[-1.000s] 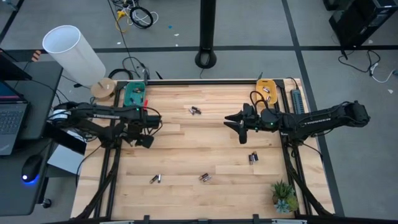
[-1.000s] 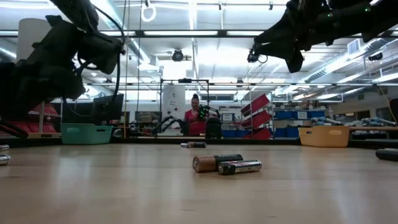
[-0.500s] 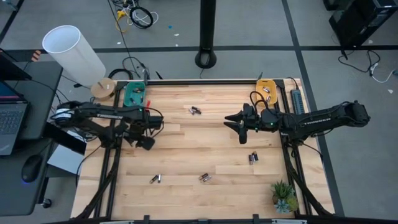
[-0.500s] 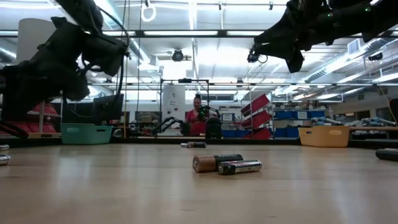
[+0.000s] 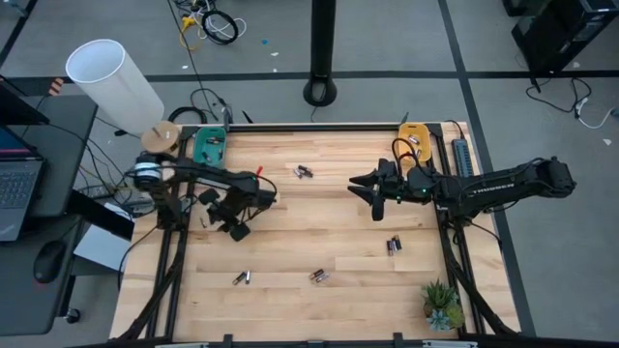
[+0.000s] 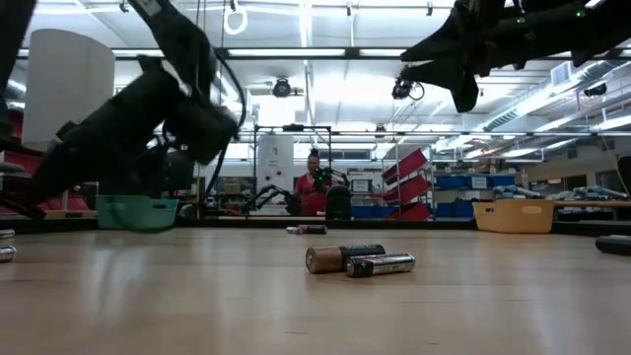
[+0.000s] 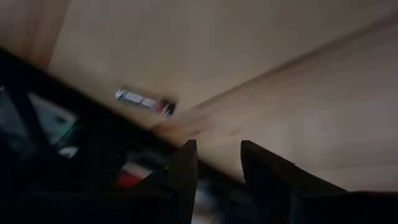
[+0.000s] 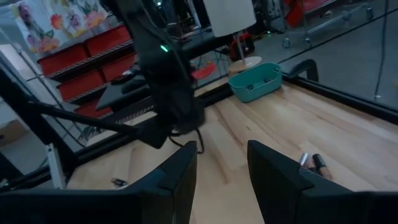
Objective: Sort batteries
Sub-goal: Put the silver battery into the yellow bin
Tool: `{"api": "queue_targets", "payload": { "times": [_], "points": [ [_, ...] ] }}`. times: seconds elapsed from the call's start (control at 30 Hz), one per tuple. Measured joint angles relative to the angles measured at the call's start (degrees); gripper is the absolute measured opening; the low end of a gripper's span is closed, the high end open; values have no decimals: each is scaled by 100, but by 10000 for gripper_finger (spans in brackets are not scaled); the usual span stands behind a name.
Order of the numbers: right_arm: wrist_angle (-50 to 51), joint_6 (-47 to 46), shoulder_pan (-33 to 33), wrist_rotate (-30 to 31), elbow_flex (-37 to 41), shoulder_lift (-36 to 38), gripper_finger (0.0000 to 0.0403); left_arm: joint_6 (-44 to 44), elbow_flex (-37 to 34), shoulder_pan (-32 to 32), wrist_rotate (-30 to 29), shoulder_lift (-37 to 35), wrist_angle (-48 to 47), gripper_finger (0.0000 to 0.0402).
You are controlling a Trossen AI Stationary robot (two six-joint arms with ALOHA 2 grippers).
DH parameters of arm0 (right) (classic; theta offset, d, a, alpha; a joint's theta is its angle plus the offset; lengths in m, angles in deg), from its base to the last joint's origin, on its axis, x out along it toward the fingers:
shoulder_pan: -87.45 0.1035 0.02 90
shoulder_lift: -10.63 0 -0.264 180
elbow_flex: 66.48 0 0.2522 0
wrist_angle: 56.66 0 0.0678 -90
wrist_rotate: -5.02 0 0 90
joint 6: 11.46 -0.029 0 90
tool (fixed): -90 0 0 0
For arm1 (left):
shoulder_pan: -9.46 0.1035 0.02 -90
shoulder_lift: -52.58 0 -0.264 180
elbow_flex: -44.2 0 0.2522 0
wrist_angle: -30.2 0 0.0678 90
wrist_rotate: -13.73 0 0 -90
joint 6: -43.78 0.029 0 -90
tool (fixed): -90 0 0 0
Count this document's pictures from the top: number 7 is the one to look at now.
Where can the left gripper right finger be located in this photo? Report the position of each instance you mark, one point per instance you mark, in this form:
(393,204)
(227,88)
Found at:
(267,186)

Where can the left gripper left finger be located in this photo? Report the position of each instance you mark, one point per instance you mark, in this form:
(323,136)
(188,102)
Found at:
(183,186)

